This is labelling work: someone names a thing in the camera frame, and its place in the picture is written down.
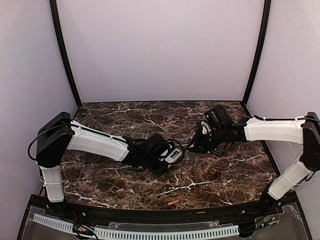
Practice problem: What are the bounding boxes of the orange battery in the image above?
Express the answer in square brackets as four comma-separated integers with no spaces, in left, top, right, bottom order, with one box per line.
[168,200,179,206]

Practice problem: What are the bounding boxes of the white remote control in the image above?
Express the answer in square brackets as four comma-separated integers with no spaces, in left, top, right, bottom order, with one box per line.
[163,148,183,166]

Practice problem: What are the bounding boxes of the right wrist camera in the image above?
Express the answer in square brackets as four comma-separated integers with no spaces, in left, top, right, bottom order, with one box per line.
[204,104,230,129]

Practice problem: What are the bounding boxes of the left black frame post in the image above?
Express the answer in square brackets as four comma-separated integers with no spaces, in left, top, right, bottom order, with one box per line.
[49,0,82,108]

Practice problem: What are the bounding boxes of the right black frame post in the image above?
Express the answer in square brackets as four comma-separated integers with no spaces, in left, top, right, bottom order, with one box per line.
[241,0,272,106]

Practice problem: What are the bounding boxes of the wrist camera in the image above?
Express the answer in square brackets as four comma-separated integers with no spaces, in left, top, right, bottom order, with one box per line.
[146,133,170,158]
[204,104,230,129]

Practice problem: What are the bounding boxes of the white slotted cable duct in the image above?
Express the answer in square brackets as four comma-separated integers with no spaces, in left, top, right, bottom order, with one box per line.
[32,213,240,240]

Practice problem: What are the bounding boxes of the black frame post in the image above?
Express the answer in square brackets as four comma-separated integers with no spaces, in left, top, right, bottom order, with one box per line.
[241,0,272,106]
[49,0,82,108]

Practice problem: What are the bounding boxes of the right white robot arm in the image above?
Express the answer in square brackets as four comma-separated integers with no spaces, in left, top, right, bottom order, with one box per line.
[186,106,320,215]

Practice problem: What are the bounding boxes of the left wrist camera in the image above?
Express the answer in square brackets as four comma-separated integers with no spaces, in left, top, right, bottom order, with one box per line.
[146,133,170,158]

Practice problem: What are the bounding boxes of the blue red battery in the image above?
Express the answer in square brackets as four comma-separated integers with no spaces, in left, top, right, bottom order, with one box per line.
[170,150,180,159]

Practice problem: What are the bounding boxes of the black front rail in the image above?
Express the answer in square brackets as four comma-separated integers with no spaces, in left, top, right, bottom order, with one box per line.
[29,194,298,226]

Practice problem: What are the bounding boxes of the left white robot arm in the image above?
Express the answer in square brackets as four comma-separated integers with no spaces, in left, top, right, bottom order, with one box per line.
[31,111,174,203]

